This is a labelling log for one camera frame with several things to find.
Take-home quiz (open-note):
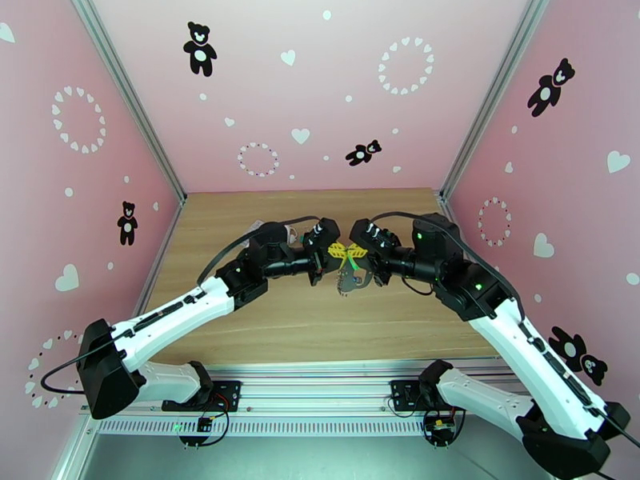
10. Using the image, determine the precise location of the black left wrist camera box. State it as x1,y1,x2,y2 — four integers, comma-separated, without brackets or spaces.
299,217,341,250

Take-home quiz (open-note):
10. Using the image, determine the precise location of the grey metal carabiner keyring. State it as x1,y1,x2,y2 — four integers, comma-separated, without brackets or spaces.
334,263,374,298

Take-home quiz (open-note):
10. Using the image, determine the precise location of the white perforated cable duct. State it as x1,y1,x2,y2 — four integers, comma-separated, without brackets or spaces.
94,416,551,438

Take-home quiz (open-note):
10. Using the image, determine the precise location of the aluminium corner post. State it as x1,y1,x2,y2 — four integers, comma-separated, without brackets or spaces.
67,0,189,207
439,0,552,201

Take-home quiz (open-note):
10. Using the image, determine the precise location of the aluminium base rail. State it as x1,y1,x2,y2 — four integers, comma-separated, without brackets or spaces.
79,361,554,420

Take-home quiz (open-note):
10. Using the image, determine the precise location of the grey metal panel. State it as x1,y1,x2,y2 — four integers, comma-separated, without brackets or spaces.
79,433,569,480

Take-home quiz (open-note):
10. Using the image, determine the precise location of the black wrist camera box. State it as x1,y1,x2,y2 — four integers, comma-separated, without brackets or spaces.
299,217,341,250
349,219,401,254

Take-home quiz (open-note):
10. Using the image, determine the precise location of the black base wire loop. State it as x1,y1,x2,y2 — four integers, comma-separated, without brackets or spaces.
179,390,232,448
422,393,474,449

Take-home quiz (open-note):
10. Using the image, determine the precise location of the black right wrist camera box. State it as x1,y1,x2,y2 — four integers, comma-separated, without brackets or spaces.
349,219,401,254

